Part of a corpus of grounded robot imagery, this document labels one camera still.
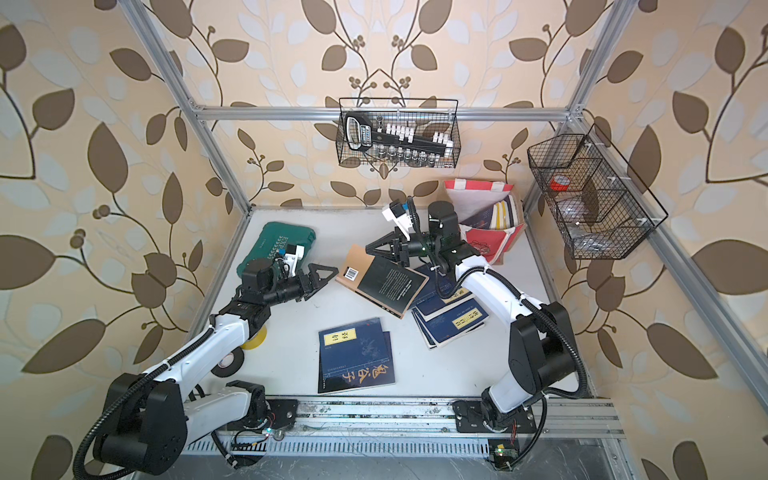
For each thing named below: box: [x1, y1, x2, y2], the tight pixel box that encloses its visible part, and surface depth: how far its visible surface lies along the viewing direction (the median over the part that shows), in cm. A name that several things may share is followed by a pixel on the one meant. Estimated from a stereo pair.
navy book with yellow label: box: [414, 287, 475, 322], surface depth 90 cm
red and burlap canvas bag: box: [444, 179, 527, 265], surface depth 98 cm
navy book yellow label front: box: [318, 317, 395, 394], surface depth 84 cm
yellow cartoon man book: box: [489, 200, 511, 229], surface depth 96 cm
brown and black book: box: [335, 244, 429, 319], surface depth 77 cm
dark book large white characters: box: [318, 317, 395, 394], surface depth 84 cm
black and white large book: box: [503, 194, 519, 228], surface depth 97 cm
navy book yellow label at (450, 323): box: [411, 298, 490, 350], surface depth 89 cm
